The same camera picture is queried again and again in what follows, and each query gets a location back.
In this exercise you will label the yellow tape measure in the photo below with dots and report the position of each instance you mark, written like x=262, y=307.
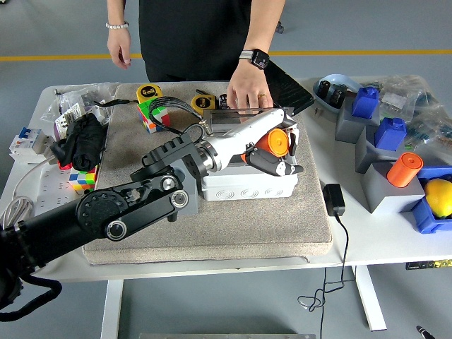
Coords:
x=203, y=102
x=148, y=92

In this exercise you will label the black cloth bundle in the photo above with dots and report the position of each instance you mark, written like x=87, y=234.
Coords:
x=84, y=141

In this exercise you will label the blue bottle-shaped block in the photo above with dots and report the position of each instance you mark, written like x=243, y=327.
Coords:
x=365, y=104
x=390, y=136

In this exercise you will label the blue white circuit breaker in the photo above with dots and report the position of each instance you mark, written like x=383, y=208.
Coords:
x=28, y=141

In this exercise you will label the person's right hand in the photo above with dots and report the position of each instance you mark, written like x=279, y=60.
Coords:
x=120, y=46

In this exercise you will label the clear plastic bag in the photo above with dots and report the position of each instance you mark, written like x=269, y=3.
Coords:
x=70, y=95

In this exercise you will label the black smart watch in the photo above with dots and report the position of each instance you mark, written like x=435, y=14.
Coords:
x=259, y=58

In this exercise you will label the grey-brown mat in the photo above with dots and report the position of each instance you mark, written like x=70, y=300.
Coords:
x=247, y=229

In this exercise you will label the yellow lemon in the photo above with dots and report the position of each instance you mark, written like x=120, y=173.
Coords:
x=439, y=197

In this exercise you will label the grey holder block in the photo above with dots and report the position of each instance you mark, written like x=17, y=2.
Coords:
x=192, y=201
x=347, y=129
x=363, y=155
x=379, y=190

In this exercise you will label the person's left hand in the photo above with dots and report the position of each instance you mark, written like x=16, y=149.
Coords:
x=249, y=88

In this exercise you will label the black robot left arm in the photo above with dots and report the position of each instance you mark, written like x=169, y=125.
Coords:
x=106, y=212

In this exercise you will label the white table leg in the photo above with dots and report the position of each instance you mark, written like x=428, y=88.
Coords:
x=370, y=303
x=111, y=310

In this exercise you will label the person's right forearm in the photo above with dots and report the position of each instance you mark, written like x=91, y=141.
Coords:
x=118, y=12

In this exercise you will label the black table control panel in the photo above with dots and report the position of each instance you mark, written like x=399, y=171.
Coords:
x=416, y=265

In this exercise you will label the clear bags of parts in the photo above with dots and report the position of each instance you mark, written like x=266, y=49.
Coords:
x=423, y=113

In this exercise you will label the small metal bolt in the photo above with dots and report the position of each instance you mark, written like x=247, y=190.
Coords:
x=319, y=111

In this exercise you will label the colourful puzzle cube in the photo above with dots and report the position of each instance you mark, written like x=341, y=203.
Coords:
x=146, y=116
x=83, y=180

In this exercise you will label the grey junction box with lid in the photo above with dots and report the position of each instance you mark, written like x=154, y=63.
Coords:
x=247, y=190

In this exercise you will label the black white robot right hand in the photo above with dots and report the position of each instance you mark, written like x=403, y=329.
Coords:
x=423, y=332

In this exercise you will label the white power strip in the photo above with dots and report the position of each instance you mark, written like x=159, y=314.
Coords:
x=49, y=190

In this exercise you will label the light blue bowl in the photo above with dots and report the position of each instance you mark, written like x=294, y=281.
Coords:
x=339, y=81

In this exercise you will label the blue plastic bin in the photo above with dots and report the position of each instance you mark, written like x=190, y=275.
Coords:
x=425, y=219

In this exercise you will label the person's torso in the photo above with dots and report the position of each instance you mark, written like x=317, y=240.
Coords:
x=194, y=39

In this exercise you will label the black cylinder capacitor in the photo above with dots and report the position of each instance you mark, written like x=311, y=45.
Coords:
x=325, y=89
x=223, y=100
x=337, y=96

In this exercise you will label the orange cylinder battery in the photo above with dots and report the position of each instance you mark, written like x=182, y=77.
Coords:
x=402, y=173
x=277, y=141

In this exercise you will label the black power adapter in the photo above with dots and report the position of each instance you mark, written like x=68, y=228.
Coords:
x=333, y=199

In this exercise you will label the white purple relay module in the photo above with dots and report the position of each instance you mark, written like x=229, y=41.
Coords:
x=65, y=121

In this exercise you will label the person's left forearm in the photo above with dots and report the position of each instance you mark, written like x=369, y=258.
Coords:
x=263, y=24

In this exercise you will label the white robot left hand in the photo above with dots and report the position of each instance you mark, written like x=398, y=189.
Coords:
x=240, y=137

